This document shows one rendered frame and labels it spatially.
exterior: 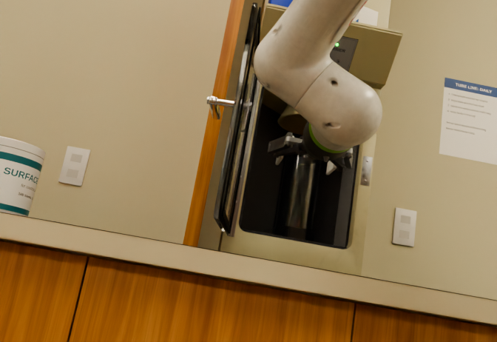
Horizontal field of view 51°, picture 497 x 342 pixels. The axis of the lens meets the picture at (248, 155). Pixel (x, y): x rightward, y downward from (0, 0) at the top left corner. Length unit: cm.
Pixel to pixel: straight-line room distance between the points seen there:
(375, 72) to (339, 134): 48
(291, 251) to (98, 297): 46
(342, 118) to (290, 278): 27
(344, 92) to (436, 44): 117
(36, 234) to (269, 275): 37
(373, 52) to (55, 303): 85
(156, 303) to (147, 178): 78
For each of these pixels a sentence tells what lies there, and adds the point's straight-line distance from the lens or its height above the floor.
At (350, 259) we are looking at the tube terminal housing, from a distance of 120.
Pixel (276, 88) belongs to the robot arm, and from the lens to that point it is 84.
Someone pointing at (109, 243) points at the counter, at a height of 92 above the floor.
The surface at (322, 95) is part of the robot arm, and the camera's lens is 81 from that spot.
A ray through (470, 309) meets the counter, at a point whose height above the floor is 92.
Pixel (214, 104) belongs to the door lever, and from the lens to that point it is 93.
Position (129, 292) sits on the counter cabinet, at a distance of 88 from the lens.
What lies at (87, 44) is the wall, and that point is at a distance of 178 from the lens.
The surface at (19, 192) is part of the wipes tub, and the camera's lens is 108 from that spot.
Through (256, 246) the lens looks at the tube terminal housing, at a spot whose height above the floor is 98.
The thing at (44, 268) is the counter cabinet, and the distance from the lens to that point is 91.
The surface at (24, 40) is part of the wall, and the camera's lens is 183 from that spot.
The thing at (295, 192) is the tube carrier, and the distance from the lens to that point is 124.
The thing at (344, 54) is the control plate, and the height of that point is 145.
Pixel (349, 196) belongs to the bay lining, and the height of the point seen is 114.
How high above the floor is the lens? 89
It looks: 15 degrees up
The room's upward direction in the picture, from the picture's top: 10 degrees clockwise
